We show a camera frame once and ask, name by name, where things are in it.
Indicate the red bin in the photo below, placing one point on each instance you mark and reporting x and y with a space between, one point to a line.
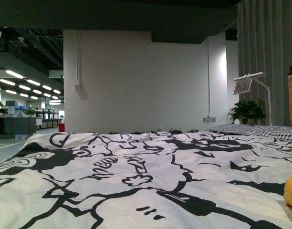
61 127

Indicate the black and white cartoon duvet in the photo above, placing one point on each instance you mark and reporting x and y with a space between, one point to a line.
199 180

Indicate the framed picture card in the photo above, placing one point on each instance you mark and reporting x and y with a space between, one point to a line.
242 86

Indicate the green potted plant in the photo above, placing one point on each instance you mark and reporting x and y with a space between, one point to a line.
247 112

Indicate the white desk lamp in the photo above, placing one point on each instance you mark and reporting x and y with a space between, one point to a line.
255 77

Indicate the checkered grey pillow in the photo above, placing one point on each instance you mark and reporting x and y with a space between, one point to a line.
283 133

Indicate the grey curtain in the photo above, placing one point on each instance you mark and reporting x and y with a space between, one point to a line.
265 45

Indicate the wall power socket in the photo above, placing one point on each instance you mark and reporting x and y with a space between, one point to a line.
209 119

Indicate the white wall junction box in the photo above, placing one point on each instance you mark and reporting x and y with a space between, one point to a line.
78 88

